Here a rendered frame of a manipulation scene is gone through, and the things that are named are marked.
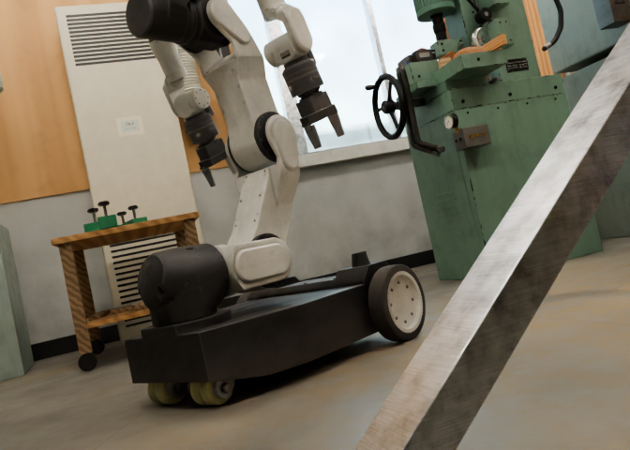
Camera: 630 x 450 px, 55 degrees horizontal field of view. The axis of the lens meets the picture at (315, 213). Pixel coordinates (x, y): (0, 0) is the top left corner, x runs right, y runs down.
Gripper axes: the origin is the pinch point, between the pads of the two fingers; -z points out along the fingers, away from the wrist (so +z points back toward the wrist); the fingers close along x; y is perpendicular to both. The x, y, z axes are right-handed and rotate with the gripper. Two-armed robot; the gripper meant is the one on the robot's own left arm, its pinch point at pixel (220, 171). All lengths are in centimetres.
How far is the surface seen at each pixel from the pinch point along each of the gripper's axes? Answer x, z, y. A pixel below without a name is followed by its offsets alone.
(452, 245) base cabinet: 93, -78, -13
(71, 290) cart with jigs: -24, -24, 81
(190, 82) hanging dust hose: 114, 33, 123
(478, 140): 94, -34, -41
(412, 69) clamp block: 105, -1, -18
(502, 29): 140, -1, -46
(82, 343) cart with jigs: -31, -43, 80
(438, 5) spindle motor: 135, 19, -24
